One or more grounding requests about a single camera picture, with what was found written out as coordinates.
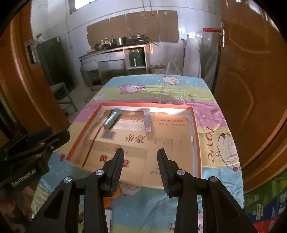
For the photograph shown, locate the teal lighter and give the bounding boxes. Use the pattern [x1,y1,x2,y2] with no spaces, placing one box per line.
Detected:
[103,108,122,129]

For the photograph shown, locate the clear glittery rectangular box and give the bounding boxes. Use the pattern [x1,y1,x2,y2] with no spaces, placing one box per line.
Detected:
[143,108,153,134]

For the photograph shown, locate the orange bottle cap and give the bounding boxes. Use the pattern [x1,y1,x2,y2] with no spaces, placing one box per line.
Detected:
[103,187,121,209]

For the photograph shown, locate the person's left hand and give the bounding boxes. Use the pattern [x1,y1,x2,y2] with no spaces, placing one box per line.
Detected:
[1,186,35,221]

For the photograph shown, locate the green and red cartons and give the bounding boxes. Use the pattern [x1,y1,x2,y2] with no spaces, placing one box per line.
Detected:
[244,172,287,232]

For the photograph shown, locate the orange-rimmed shallow tray box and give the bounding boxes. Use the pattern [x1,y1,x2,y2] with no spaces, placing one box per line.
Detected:
[60,102,202,189]

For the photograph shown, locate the colourful cartoon sheep tablecloth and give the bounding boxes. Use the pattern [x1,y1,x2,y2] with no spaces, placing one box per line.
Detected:
[32,75,244,232]

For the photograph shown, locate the green wooden stool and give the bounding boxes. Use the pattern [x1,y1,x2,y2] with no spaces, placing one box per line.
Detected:
[50,82,78,116]

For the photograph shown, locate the white kitchen counter cabinet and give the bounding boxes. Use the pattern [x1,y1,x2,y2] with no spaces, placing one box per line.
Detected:
[79,44,150,85]

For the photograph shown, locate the brown wooden door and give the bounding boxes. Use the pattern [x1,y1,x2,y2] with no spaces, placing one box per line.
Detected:
[214,1,286,192]

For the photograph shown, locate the steel cooking pot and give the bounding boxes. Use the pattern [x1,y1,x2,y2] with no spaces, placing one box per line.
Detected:
[113,37,127,47]

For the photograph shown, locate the green air fryer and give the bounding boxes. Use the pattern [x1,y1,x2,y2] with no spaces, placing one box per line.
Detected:
[128,49,145,66]

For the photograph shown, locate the black gas stove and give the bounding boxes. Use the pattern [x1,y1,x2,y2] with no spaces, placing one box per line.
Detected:
[126,34,149,46]

